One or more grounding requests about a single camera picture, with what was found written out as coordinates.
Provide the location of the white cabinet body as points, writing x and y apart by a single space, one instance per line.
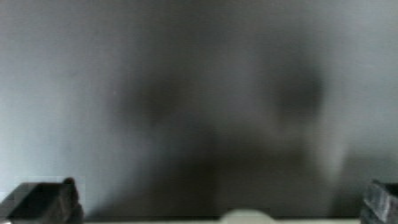
202 104

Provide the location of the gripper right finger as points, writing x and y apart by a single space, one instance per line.
378 212

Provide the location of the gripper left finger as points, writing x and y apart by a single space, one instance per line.
42 203

